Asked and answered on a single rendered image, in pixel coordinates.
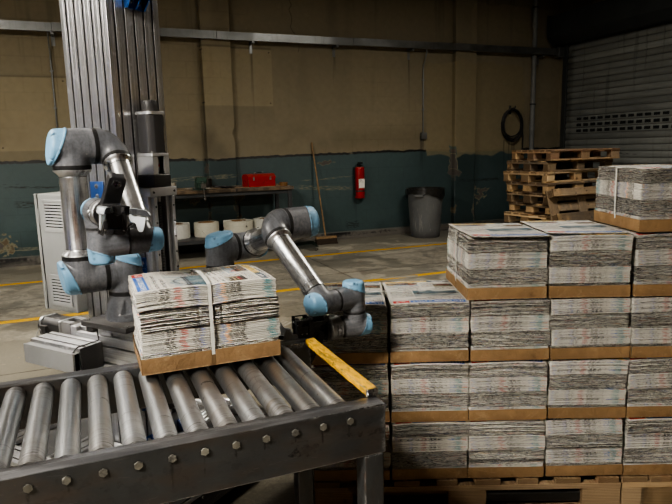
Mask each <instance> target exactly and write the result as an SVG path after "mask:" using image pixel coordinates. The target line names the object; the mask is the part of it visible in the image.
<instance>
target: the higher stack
mask: <svg viewBox="0 0 672 504"><path fill-rule="evenodd" d="M598 171H599V172H598V173H599V174H597V175H598V177H597V180H596V181H597V182H596V185H597V188H596V189H595V190H597V191H596V193H598V194H596V198H595V199H596V201H595V203H596V205H595V206H596V208H595V210H597V211H601V212H606V213H611V214H614V218H615V215H620V216H624V217H629V218H633V219H638V220H639V222H640V220H655V219H672V164H648V165H612V166H599V169H598ZM599 224H602V225H606V226H609V227H612V228H615V229H618V230H621V231H624V232H627V233H628V234H630V235H632V236H634V237H633V243H632V244H633V245H632V248H633V249H632V252H631V253H632V256H631V258H632V260H631V270H630V279H629V280H630V283H633V284H635V285H645V284H672V231H665V232H636V231H633V230H629V229H625V228H621V227H617V226H614V225H610V224H606V223H602V222H601V223H599ZM629 298H630V300H631V302H630V303H631V305H629V306H631V308H630V309H629V310H630V312H629V313H630V314H628V315H629V316H628V317H629V322H628V323H629V324H628V326H629V327H631V330H630V332H631V337H630V338H631V339H630V343H629V344H628V345H630V346H631V347H643V346H672V296H636V297H635V296H633V295H631V294H630V297H629ZM626 359H627V360H628V361H629V363H628V364H629V365H628V369H627V371H628V373H627V375H628V376H627V384H626V388H627V389H626V391H627V392H626V393H625V397H626V398H625V405H626V406H627V407H635V406H672V357H660V358H630V357H629V358H626ZM621 419H622V423H623V425H622V427H623V428H622V432H623V433H624V435H623V443H624V444H622V445H623V446H622V447H623V448H622V452H623V453H622V457H621V459H622V460H621V461H622V464H623V465H644V464H672V417H633V418H627V417H625V418H621ZM617 476H618V477H619V481H620V482H621V488H620V504H672V474H667V475H617Z"/></svg>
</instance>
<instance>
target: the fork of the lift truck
mask: <svg viewBox="0 0 672 504"><path fill-rule="evenodd" d="M579 500H580V489H532V490H486V501H579Z"/></svg>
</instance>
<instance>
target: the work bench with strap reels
mask: <svg viewBox="0 0 672 504"><path fill-rule="evenodd" d="M255 173H260V174H255ZM255 173H254V174H243V175H242V185H241V186H236V187H233V188H219V187H206V189H207V190H205V196H206V197H221V196H240V195H260V194H275V209H279V194H280V193H287V196H288V208H291V207H292V189H294V186H290V185H288V186H280V185H279V184H276V181H275V178H276V176H275V174H274V173H262V172H255ZM192 189H193V188H177V195H174V196H175V199H182V198H201V197H204V192H203V190H196V191H195V190H192ZM264 218H265V217H258V218H253V220H252V219H245V218H243V219H230V220H223V230H230V231H232V232H233V233H239V232H245V231H248V230H250V229H252V228H259V229H260V228H261V226H262V222H263V220H264ZM176 226H177V240H178V246H183V245H196V244H205V237H206V236H207V235H208V234H210V233H213V232H217V231H219V222H218V221H198V222H194V234H190V223H189V222H176Z"/></svg>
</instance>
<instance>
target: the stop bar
mask: <svg viewBox="0 0 672 504"><path fill-rule="evenodd" d="M305 344H306V345H307V346H308V347H309V348H310V349H312V350H313V351H314V352H315V353H316V354H317V355H319V356H320V357H321V358H322V359H323V360H325V361H326V362H327V363H328V364H329V365H330V366H332V367H333V368H334V369H335V370H336V371H337V372H339V373H340V374H341V375H342V376H343V377H345V378H346V379H347V380H348V381H349V382H350V383H352V384H353V385H354V386H355V387H356V388H357V389H359V390H360V391H361V392H362V393H363V394H365V395H366V396H367V397H372V396H377V395H378V388H377V387H376V386H374V385H373V384H372V383H370V382H369V381H368V380H367V379H365V378H364V377H363V376H362V375H360V374H359V373H358V372H357V371H355V370H354V369H353V368H352V367H350V366H349V365H348V364H346V363H345V362H344V361H343V360H341V359H340V358H339V357H338V356H336V355H335V354H334V353H333V352H331V351H330V350H329V349H328V348H326V347H325V346H324V345H322V344H321V343H320V342H319V341H317V340H316V339H315V338H307V339H305Z"/></svg>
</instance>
